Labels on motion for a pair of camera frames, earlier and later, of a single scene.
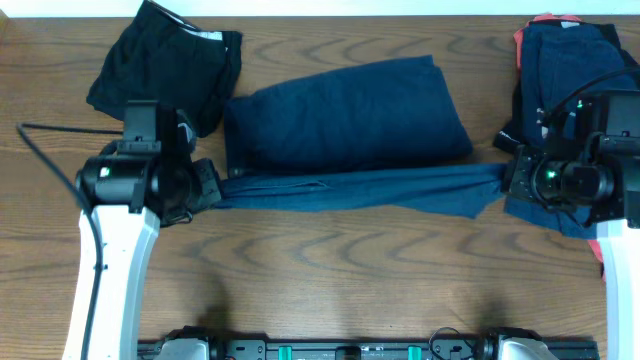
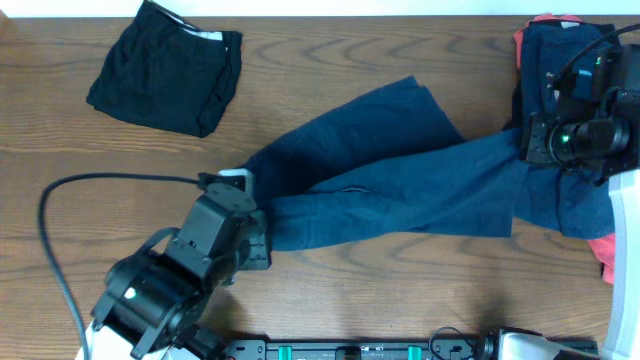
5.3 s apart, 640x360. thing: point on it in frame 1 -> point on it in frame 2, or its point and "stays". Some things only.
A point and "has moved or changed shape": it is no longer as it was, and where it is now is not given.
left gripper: [205, 170] -> [264, 239]
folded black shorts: [159, 56] stays
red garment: [518, 38] stays
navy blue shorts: [376, 135] has moved or changed shape
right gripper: [521, 184] -> [537, 149]
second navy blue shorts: [558, 61] stays
